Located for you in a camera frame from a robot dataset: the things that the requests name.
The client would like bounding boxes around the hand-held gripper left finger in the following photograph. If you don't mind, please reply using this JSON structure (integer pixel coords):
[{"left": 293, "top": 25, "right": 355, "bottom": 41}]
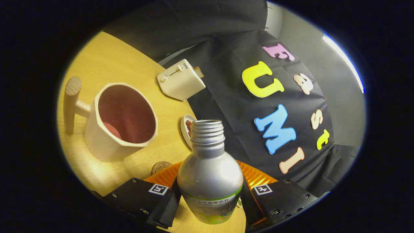
[{"left": 94, "top": 161, "right": 182, "bottom": 229}]

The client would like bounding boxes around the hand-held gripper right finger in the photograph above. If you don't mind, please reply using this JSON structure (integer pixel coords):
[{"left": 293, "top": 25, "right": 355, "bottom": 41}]
[{"left": 236, "top": 160, "right": 330, "bottom": 230}]

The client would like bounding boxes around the round cork coaster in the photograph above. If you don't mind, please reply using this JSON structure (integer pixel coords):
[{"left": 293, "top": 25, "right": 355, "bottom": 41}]
[{"left": 151, "top": 161, "right": 173, "bottom": 175}]

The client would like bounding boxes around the beige cup with wooden handle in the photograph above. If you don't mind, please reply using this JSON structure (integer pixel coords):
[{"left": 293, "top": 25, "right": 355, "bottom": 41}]
[{"left": 63, "top": 76, "right": 158, "bottom": 162}]

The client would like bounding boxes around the silver juice bottle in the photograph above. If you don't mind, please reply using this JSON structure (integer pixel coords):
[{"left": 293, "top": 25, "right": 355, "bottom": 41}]
[{"left": 177, "top": 119, "right": 244, "bottom": 225}]

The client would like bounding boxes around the small white plate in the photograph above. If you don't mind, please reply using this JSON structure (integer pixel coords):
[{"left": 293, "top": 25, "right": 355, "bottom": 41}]
[{"left": 180, "top": 115, "right": 197, "bottom": 150}]

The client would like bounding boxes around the white toaster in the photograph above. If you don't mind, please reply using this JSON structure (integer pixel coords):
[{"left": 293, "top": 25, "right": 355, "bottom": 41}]
[{"left": 157, "top": 59, "right": 206, "bottom": 101}]

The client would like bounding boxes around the wooden table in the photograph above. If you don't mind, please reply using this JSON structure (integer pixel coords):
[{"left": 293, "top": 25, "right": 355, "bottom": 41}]
[{"left": 57, "top": 31, "right": 246, "bottom": 233}]

